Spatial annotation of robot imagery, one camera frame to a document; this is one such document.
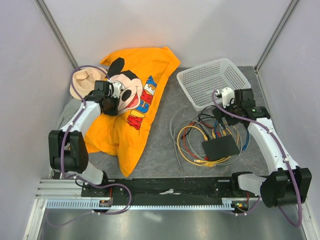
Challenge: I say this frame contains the black ethernet cable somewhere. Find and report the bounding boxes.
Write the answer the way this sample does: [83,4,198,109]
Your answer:
[197,105,223,131]

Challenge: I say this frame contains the black network switch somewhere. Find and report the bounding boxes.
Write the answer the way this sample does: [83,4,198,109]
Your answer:
[202,135,240,162]

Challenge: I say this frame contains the white plastic basket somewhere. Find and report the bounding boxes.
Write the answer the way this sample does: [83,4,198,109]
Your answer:
[176,58,251,112]

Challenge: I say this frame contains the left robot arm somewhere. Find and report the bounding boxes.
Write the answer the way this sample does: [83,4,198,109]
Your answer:
[48,80,124,197]

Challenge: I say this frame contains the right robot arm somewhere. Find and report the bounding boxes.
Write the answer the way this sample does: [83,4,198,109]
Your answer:
[212,87,312,208]

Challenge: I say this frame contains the peach bucket hat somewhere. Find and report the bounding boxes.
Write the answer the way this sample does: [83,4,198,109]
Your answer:
[69,66,108,100]

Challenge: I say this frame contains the grey cloth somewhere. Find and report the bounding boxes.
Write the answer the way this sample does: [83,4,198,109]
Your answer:
[55,98,82,130]

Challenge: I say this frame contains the orange Mickey Mouse shirt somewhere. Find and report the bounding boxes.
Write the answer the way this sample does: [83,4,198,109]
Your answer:
[84,46,181,177]

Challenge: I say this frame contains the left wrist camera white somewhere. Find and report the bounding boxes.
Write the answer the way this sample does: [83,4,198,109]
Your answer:
[109,80,125,99]

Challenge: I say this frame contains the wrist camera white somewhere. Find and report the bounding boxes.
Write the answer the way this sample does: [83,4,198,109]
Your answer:
[109,80,125,99]
[215,87,235,108]

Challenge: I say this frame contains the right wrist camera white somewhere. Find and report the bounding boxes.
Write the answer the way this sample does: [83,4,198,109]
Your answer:
[215,87,235,108]

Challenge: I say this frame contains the blue ethernet cable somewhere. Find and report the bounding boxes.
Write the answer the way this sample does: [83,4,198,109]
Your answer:
[216,119,251,152]

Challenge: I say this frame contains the yellow ethernet cable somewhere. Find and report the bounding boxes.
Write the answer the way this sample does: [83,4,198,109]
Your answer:
[176,124,240,168]

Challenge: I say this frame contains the grey ethernet cable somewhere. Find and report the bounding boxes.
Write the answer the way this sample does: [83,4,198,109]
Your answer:
[169,107,245,173]

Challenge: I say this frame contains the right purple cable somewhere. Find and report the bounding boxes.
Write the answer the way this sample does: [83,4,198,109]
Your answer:
[211,90,303,228]

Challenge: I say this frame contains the purple cable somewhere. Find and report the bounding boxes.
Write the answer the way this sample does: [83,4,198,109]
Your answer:
[45,64,133,227]
[211,90,303,228]

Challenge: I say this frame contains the red ethernet cable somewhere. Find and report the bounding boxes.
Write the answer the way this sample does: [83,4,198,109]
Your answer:
[177,121,213,161]

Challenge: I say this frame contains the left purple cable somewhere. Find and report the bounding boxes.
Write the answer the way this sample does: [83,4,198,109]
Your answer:
[45,64,133,227]

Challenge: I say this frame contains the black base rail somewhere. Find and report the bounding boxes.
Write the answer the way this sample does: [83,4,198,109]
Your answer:
[81,176,261,204]

